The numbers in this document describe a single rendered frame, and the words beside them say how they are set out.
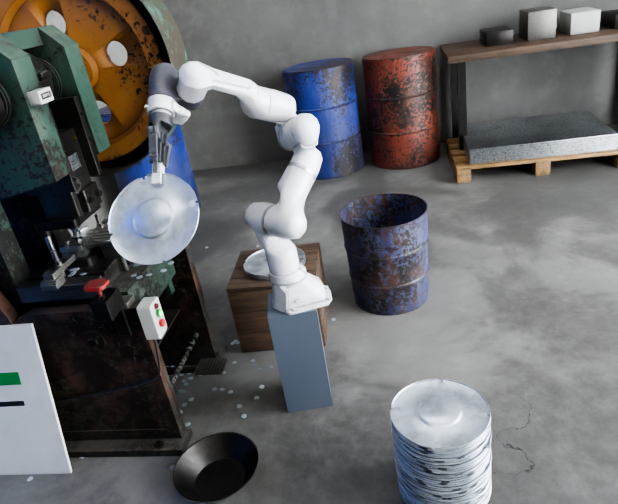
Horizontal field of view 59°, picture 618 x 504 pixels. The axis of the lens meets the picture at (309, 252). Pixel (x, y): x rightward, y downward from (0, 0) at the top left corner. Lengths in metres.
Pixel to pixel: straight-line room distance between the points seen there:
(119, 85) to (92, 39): 0.18
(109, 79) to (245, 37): 2.94
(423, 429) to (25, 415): 1.44
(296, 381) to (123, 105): 1.28
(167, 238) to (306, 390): 0.87
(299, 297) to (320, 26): 3.43
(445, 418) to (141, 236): 1.04
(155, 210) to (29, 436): 1.07
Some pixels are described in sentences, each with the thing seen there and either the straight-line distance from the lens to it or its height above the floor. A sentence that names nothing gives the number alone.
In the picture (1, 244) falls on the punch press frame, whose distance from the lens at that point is 2.17.
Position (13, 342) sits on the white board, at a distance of 2.22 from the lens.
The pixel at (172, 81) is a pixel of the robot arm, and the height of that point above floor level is 1.28.
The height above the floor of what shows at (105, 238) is 0.79.
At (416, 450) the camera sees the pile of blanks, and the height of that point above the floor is 0.28.
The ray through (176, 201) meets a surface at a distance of 1.70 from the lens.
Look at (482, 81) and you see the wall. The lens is 5.18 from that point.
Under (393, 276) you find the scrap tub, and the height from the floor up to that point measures 0.22.
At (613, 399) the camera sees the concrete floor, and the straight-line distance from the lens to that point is 2.33.
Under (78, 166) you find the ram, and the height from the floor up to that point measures 1.04.
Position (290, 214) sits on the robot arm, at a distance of 1.82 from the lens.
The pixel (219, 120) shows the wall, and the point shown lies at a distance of 5.39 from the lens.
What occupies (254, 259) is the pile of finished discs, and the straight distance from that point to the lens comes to 2.61.
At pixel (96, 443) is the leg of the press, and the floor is 0.03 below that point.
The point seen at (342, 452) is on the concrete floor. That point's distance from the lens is 2.08.
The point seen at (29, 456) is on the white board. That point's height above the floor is 0.08.
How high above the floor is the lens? 1.51
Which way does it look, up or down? 26 degrees down
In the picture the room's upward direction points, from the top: 10 degrees counter-clockwise
